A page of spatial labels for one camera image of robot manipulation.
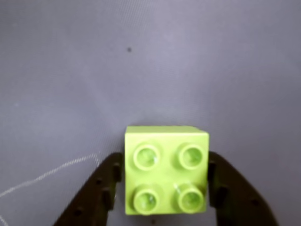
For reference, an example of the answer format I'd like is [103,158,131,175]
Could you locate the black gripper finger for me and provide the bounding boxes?
[53,153,126,226]
[207,151,279,226]

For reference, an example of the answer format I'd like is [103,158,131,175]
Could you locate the grey mat with chalk square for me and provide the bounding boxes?
[0,0,301,226]

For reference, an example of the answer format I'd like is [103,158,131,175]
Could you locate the green lego block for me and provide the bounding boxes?
[124,125,210,216]

